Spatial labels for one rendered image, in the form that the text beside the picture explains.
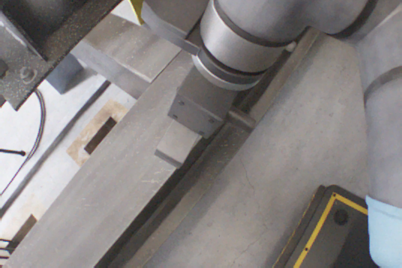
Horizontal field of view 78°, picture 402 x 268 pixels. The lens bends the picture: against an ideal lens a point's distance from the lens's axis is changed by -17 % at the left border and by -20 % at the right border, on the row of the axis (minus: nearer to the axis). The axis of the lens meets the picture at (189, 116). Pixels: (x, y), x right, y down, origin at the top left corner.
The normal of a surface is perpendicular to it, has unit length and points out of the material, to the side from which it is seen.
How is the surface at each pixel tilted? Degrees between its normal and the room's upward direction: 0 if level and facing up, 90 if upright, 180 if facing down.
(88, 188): 0
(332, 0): 78
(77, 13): 0
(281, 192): 0
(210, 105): 25
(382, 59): 57
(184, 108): 83
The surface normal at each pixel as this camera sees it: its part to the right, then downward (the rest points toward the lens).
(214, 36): -0.79, 0.48
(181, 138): 0.23, -0.37
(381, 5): -0.02, 0.53
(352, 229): -0.19, -0.44
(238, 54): -0.33, 0.83
